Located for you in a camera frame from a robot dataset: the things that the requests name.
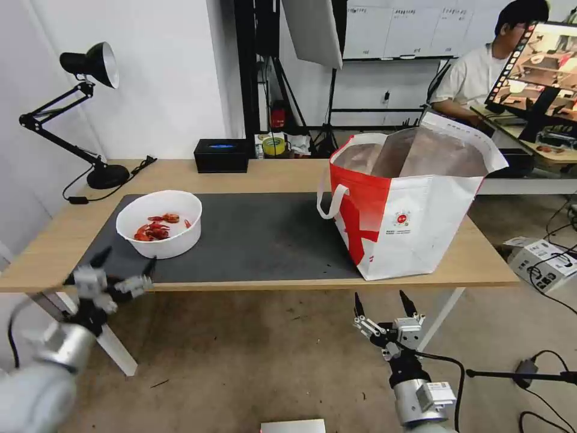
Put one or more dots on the computer monitor on stand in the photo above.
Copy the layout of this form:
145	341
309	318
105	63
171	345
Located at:
541	58

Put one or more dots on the black table mat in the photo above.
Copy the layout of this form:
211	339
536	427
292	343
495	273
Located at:
261	234

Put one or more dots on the black metal frame post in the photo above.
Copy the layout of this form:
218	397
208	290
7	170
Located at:
250	67

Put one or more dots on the red and white takeout bag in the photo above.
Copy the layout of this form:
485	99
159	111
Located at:
428	225

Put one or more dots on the white photo softbox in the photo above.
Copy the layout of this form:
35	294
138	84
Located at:
315	31

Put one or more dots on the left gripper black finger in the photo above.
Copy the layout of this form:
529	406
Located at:
103	257
133	284

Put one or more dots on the red crayfish shell pile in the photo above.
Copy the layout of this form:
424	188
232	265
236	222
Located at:
151	231

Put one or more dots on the wooden side desk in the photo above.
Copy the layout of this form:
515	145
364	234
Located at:
518	182

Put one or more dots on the black tissue box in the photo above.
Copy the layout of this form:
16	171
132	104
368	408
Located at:
221	159

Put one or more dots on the black stand bar with adapter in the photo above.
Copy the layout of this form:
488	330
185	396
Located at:
527	373

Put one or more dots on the white robot front shell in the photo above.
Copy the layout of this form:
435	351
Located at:
293	426

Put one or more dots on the white printed cardboard box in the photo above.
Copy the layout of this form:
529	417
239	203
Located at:
545	264

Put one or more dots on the yellow green tape roll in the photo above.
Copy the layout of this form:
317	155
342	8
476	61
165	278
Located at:
274	147

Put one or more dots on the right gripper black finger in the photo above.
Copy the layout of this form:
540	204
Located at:
366	324
411	309

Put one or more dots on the black desk lamp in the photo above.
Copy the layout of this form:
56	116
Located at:
108	177

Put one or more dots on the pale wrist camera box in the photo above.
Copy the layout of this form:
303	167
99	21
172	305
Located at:
89	279
409	333

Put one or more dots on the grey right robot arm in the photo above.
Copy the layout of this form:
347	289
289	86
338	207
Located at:
421	401

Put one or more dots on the white table leg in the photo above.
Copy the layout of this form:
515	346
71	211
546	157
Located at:
108	345
444	315

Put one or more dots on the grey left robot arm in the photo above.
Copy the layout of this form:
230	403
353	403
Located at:
40	383

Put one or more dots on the whiteboard with papers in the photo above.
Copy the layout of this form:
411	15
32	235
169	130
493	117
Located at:
405	38

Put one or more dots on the person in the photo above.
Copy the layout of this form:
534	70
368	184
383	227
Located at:
469	76

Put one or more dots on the black light stand tripod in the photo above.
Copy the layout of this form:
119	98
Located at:
332	113

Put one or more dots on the red and black device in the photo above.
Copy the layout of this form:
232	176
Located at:
278	117

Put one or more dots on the white round takeout bowl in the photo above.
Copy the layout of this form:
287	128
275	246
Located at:
167	248

